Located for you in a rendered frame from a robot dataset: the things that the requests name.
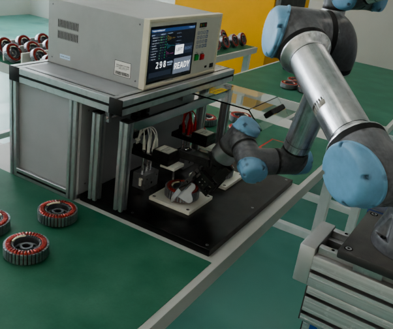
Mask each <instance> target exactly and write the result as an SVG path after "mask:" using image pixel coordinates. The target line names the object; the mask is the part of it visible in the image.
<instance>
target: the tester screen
mask: <svg viewBox="0 0 393 329"><path fill-rule="evenodd" d="M194 34H195V25H188V26H182V27H171V28H165V29H154V30H151V44H150V51H149V64H148V76H149V74H150V73H153V72H159V71H163V70H167V69H171V72H170V74H166V75H163V76H158V77H154V78H150V79H148V77H147V82H151V81H154V80H159V79H161V78H166V77H169V76H174V75H177V74H182V73H185V72H189V71H190V69H189V70H187V71H183V72H179V73H176V74H172V70H173V64H174V59H175V58H179V57H185V56H188V55H192V52H186V53H182V54H176V55H175V49H176V45H179V44H186V43H190V42H192V43H193V40H194ZM164 60H166V68H163V69H157V70H155V62H158V61H164Z"/></svg>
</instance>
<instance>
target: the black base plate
mask: <svg viewBox="0 0 393 329"><path fill-rule="evenodd" d="M152 167H153V168H156V169H158V170H159V172H158V178H157V184H156V185H154V186H152V187H150V188H149V189H146V190H145V191H143V190H141V189H138V188H136V187H133V186H132V184H133V172H134V171H135V170H138V169H139V168H141V166H139V167H137V168H134V169H132V170H130V176H129V190H128V198H127V209H126V210H123V211H122V212H118V210H113V207H114V190H115V181H116V178H113V179H111V180H109V181H107V182H104V183H102V191H101V198H100V199H97V200H96V201H93V200H92V199H88V198H87V197H88V191H86V192H83V193H81V194H80V200H81V201H83V202H86V203H88V204H91V205H92V206H94V207H97V208H99V209H101V210H104V211H106V212H108V213H111V214H112V215H115V216H117V217H120V218H122V219H124V220H126V221H128V222H131V223H133V224H135V225H138V226H140V227H142V228H144V229H147V230H149V231H151V232H154V233H156V234H158V235H160V236H162V237H165V238H167V239H169V240H172V241H173V242H176V243H178V244H181V245H183V246H185V247H188V248H189V249H192V250H194V251H196V252H199V253H201V254H203V255H206V256H207V257H209V256H210V255H211V254H212V253H214V252H215V251H216V250H217V249H219V248H220V247H221V246H222V245H223V244H224V243H225V242H226V241H228V240H229V239H230V238H231V237H233V235H235V233H237V232H238V231H239V230H240V229H241V228H243V227H244V226H245V225H246V224H248V222H250V220H252V219H253V218H254V217H255V216H257V215H258V214H259V213H260V212H261V211H262V210H263V209H264V208H266V207H267V206H268V205H269V204H271V203H272V202H273V201H274V200H275V199H276V198H277V197H278V196H279V195H281V194H282V193H283V192H284V191H286V190H287V189H288V188H289V187H290V186H291V185H292V181H293V180H291V179H288V178H285V177H283V176H279V175H277V174H275V175H267V177H266V178H265V179H264V180H262V181H261V182H256V183H246V182H245V181H244V180H243V179H241V180H240V181H238V182H237V183H235V184H234V185H233V186H231V187H229V188H228V189H227V190H223V189H220V188H217V189H215V190H214V191H212V192H211V191H210V193H209V195H211V196H213V198H212V200H210V201H209V202H208V203H206V204H205V205H203V206H202V207H200V208H199V209H198V210H196V211H194V212H193V213H192V214H190V215H185V214H184V213H181V212H179V211H176V210H173V209H172V208H169V207H166V206H164V205H162V204H159V203H157V202H154V201H152V200H149V196H150V195H152V194H153V193H156V192H157V191H159V190H161V189H163V188H165V184H166V182H168V181H170V180H172V171H171V170H168V169H165V168H163V167H160V164H158V163H155V162H153V161H152ZM197 167H199V164H196V163H194V164H192V165H191V166H189V167H187V168H185V169H178V170H176V171H175V174H174V180H175V179H177V180H178V179H182V181H183V180H186V179H187V178H188V177H189V174H190V173H191V172H193V171H194V170H195V169H196V168H197Z"/></svg>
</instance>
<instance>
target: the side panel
mask: <svg viewBox="0 0 393 329"><path fill-rule="evenodd" d="M9 95H10V173H11V174H14V175H16V176H19V177H21V178H23V179H25V180H27V181H30V182H32V183H34V184H37V185H39V186H41V187H43V188H45V189H48V190H50V191H52V192H55V193H57V194H59V195H61V196H64V197H65V198H69V199H70V200H75V198H76V199H77V198H79V195H77V194H75V193H76V164H77V149H78V120H79V105H80V103H79V102H76V101H72V100H70V99H66V98H64V97H60V96H58V95H54V94H52V93H49V92H47V91H43V90H41V89H37V88H35V87H31V86H28V85H25V84H22V83H19V82H15V81H13V80H9Z"/></svg>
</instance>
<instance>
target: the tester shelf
mask: <svg viewBox="0 0 393 329"><path fill-rule="evenodd" d="M233 77H234V69H232V68H228V67H224V66H220V65H215V71H213V72H209V73H206V74H201V75H199V76H194V77H192V78H187V79H184V80H180V81H177V82H172V83H170V84H165V85H163V86H158V87H154V88H151V89H147V90H141V89H138V88H136V87H132V86H128V85H125V84H122V83H119V82H115V81H112V80H109V79H106V78H102V77H100V76H95V75H93V74H89V73H86V72H82V71H80V70H76V69H72V68H69V67H66V66H63V65H59V64H56V63H52V62H49V61H48V60H47V59H45V60H40V61H32V62H27V63H19V64H13V65H9V80H13V81H15V82H19V83H22V84H25V85H28V86H31V87H35V88H37V89H41V90H43V91H47V92H49V93H52V94H54V95H58V96H60V97H64V98H66V99H70V100H72V101H76V102H79V103H82V104H85V105H88V106H91V107H94V108H97V109H99V110H103V111H105V112H108V113H111V114H114V115H117V116H120V117H122V116H125V115H127V114H132V113H134V112H137V111H140V110H143V109H146V108H149V107H152V106H156V105H158V104H162V103H164V102H168V101H171V100H174V99H178V98H180V97H184V96H186V95H190V94H192V93H196V92H199V91H202V90H205V89H208V88H211V87H214V86H218V85H221V84H224V83H227V82H230V81H233Z"/></svg>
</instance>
